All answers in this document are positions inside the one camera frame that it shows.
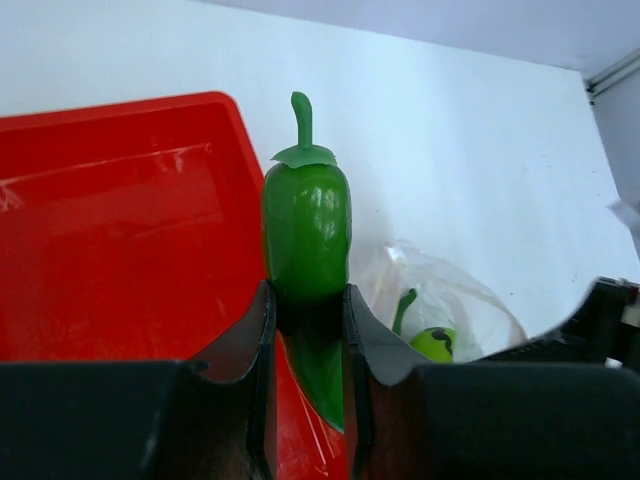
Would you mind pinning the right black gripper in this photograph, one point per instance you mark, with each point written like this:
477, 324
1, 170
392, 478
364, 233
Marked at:
605, 326

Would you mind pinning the red plastic tray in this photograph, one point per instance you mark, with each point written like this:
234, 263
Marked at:
131, 232

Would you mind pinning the dark green toy pepper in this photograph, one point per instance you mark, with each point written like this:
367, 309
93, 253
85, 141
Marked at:
306, 233

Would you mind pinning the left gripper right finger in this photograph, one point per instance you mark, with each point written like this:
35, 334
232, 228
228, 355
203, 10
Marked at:
408, 418

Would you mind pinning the green toy chili pepper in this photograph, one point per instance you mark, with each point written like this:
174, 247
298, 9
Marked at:
405, 301

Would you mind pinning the green toy watermelon ball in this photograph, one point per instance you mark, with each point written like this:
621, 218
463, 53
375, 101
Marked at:
436, 344

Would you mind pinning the clear dotted zip bag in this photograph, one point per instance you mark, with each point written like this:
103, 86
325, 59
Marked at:
447, 297

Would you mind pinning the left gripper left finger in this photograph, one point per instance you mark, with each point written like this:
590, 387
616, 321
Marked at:
212, 416

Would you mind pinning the right aluminium frame post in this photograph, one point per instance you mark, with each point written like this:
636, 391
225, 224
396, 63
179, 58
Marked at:
613, 75

